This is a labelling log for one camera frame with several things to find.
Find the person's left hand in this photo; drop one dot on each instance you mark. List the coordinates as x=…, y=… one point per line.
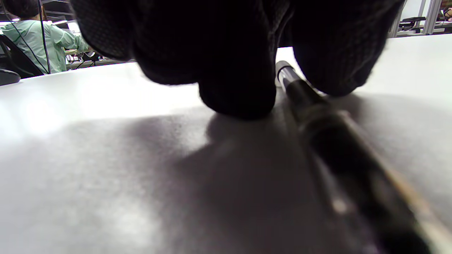
x=229, y=53

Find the black clear pen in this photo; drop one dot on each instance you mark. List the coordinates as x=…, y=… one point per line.
x=353, y=158

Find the black office chair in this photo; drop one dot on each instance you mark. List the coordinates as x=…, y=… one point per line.
x=17, y=60

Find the aluminium frame post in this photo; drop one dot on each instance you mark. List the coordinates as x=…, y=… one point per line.
x=431, y=17

